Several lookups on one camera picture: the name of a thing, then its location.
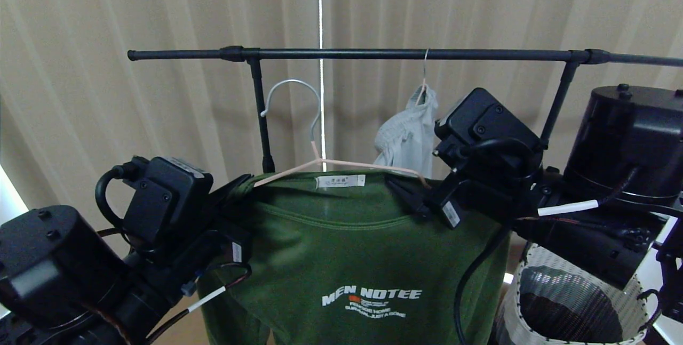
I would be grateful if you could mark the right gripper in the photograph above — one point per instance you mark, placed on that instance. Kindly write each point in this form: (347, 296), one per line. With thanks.
(533, 211)

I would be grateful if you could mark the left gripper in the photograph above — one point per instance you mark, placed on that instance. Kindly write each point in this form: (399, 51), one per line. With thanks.
(213, 238)

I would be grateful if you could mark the pale grey shorts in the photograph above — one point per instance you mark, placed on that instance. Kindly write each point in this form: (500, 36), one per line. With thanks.
(408, 137)

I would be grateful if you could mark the green garment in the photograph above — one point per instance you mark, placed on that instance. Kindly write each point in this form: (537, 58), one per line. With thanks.
(347, 249)

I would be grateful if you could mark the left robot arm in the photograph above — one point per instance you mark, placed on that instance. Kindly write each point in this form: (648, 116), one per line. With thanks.
(53, 270)

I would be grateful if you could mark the black clothes rack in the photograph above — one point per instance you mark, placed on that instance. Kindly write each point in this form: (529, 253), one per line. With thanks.
(400, 55)

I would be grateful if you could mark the white laundry basket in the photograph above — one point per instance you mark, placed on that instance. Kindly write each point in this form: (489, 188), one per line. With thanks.
(576, 281)

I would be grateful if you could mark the beige curtain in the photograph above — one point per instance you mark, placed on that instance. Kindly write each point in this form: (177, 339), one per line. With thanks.
(133, 121)

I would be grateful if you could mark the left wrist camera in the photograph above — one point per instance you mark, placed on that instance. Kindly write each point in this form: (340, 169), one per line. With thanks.
(160, 201)

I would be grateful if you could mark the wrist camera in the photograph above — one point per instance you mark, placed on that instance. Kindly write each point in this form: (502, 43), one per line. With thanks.
(485, 126)
(160, 201)

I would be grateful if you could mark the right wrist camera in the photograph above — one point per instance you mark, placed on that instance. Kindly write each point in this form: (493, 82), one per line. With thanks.
(485, 126)

